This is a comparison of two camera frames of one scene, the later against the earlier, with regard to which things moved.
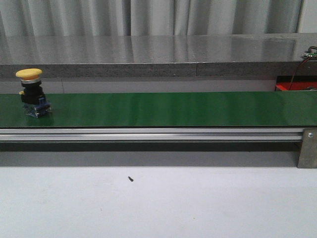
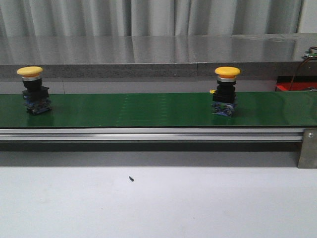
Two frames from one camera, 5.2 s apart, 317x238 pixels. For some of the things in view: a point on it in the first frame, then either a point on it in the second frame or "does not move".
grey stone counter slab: x=151 y=55 does not move
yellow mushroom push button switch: x=35 y=103 → x=224 y=97
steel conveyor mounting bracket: x=308 y=155 does not move
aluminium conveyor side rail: x=151 y=134 does not move
